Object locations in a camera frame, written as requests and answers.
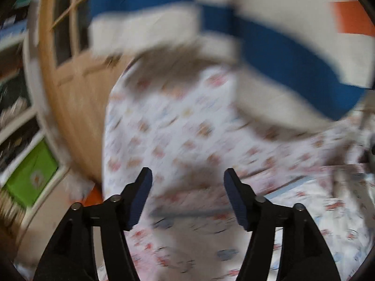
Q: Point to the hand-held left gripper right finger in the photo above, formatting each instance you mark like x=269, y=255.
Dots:
x=235, y=199

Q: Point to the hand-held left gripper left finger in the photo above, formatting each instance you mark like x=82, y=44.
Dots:
x=140, y=199

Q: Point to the orange object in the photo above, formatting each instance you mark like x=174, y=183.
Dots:
x=93, y=197

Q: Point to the bear print bed sheet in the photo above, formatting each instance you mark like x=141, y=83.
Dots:
x=175, y=128

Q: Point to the pink patchwork print blanket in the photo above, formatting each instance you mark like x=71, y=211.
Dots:
x=337, y=210

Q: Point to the green storage box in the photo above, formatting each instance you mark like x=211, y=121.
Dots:
x=29, y=175

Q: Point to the wooden door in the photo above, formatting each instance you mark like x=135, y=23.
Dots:
x=79, y=93

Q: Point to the blue orange striped curtain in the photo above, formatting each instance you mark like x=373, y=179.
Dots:
x=263, y=44

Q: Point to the white shelf unit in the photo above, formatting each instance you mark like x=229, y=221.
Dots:
x=17, y=49

